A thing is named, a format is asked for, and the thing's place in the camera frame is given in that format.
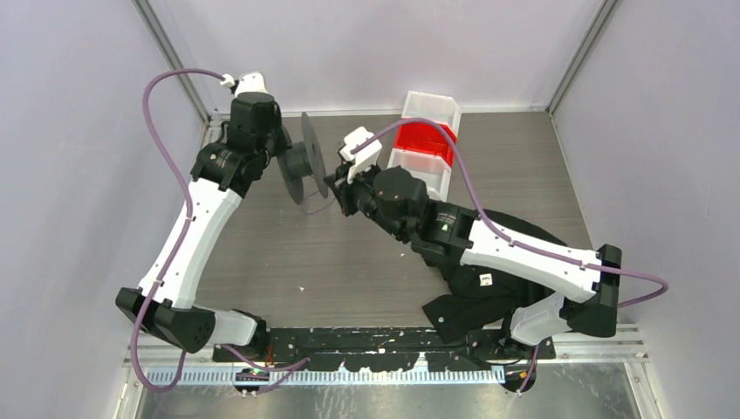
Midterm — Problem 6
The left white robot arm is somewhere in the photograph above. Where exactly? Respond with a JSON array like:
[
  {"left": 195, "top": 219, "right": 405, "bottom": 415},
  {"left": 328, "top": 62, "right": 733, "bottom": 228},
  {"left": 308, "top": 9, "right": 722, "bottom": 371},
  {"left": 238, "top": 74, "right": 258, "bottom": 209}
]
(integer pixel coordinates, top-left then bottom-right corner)
[{"left": 115, "top": 92, "right": 291, "bottom": 361}]

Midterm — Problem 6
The dark grey cable spool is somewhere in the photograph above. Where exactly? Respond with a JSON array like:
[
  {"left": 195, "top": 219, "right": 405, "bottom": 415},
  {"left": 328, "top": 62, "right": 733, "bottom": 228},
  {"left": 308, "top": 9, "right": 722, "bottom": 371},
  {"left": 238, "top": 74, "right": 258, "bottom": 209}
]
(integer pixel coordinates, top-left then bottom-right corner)
[{"left": 277, "top": 112, "right": 329, "bottom": 205}]

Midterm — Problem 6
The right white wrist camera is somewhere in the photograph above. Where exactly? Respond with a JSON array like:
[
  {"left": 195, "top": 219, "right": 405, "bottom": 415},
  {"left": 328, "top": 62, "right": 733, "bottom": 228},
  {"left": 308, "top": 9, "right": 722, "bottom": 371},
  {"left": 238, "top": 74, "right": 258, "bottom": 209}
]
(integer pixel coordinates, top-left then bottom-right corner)
[{"left": 339, "top": 127, "right": 382, "bottom": 183}]

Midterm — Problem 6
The clear near bin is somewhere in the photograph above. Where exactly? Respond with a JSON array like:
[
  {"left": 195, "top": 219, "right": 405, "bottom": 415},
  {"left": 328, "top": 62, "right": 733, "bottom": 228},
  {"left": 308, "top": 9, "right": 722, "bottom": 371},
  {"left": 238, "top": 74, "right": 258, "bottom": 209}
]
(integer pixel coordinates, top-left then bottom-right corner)
[{"left": 387, "top": 148, "right": 452, "bottom": 202}]

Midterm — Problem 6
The slotted cable duct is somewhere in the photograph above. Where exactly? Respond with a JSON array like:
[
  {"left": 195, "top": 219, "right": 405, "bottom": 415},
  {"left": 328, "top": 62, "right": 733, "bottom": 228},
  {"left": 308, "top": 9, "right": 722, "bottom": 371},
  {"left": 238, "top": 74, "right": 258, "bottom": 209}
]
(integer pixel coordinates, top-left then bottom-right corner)
[{"left": 178, "top": 366, "right": 505, "bottom": 386}]

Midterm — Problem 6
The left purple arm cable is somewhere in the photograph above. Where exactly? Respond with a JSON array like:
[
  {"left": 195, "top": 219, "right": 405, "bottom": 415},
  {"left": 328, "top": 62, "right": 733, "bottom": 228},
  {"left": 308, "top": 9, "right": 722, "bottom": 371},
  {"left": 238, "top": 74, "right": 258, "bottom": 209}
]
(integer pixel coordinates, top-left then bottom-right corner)
[{"left": 129, "top": 68, "right": 311, "bottom": 395}]

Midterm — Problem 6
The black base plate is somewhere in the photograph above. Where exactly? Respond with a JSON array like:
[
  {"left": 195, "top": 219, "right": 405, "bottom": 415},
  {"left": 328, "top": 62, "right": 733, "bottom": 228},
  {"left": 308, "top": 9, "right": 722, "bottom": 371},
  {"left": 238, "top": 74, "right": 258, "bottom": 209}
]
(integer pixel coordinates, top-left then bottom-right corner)
[{"left": 209, "top": 325, "right": 555, "bottom": 373}]

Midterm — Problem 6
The black shirt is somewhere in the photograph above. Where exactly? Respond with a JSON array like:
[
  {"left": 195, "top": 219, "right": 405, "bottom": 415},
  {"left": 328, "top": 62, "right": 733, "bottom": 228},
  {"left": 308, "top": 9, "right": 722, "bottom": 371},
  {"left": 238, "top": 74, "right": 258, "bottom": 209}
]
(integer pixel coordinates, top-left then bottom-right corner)
[{"left": 411, "top": 203, "right": 553, "bottom": 343}]

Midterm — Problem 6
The clear far bin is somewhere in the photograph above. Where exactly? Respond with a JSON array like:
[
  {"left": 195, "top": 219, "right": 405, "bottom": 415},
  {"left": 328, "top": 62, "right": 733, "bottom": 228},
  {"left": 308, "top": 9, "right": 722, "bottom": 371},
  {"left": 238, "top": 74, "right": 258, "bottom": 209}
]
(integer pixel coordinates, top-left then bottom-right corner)
[{"left": 401, "top": 91, "right": 462, "bottom": 136}]

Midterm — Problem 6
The red middle bin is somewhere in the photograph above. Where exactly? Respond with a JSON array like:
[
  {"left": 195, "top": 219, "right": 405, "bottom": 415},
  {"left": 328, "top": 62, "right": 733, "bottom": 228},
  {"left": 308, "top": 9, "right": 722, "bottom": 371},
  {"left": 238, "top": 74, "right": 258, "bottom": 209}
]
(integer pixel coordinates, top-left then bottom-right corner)
[{"left": 394, "top": 122, "right": 455, "bottom": 168}]

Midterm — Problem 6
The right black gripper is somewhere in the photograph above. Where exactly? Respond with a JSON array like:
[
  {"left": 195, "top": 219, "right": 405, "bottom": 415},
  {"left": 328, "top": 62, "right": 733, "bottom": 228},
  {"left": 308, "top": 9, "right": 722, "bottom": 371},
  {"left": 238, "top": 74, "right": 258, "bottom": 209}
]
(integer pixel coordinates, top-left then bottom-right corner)
[{"left": 326, "top": 155, "right": 408, "bottom": 241}]

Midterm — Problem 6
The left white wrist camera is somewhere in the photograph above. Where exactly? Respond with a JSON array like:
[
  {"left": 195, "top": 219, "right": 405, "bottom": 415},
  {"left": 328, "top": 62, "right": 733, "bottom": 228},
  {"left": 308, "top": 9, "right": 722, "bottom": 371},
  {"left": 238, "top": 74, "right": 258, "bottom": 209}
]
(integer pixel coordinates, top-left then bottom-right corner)
[{"left": 220, "top": 71, "right": 268, "bottom": 98}]

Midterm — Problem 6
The clear bin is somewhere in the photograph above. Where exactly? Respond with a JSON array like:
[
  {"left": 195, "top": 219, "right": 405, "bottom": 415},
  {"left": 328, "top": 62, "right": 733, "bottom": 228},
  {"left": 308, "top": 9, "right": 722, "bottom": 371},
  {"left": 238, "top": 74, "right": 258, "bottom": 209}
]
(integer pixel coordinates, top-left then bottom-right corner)
[
  {"left": 387, "top": 148, "right": 452, "bottom": 202},
  {"left": 401, "top": 91, "right": 462, "bottom": 136}
]

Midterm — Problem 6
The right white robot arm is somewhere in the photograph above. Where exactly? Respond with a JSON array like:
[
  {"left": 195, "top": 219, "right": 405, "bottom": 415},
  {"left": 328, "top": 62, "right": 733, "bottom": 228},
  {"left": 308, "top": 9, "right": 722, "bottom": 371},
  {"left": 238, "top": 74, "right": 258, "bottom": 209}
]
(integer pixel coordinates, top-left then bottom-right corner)
[{"left": 324, "top": 163, "right": 622, "bottom": 359}]

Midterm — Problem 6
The thin dark wire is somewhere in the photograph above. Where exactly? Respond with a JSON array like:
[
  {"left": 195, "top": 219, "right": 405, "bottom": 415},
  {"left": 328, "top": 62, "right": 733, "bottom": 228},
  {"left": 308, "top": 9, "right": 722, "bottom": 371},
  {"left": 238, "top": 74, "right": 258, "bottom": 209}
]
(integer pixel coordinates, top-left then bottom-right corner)
[{"left": 300, "top": 184, "right": 342, "bottom": 218}]

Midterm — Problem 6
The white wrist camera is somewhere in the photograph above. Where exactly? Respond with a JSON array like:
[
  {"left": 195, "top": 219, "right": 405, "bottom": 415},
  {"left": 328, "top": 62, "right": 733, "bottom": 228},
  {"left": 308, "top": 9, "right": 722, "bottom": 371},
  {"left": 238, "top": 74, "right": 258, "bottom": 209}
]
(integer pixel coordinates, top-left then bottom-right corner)
[
  {"left": 220, "top": 71, "right": 268, "bottom": 98},
  {"left": 339, "top": 127, "right": 382, "bottom": 183}
]

